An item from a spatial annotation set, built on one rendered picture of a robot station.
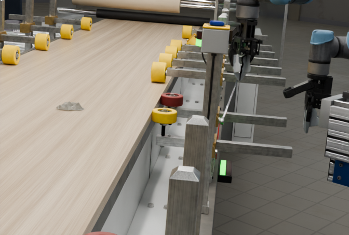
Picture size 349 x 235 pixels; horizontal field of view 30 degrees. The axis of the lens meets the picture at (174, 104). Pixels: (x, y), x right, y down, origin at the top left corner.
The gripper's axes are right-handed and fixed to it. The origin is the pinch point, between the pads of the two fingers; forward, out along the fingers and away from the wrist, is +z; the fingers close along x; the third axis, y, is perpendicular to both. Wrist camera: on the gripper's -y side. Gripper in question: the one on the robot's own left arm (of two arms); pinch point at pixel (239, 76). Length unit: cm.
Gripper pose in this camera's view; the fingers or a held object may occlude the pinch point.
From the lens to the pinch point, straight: 223.9
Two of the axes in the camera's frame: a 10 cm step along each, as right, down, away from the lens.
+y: 2.5, 2.3, -9.4
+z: -0.7, 9.7, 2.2
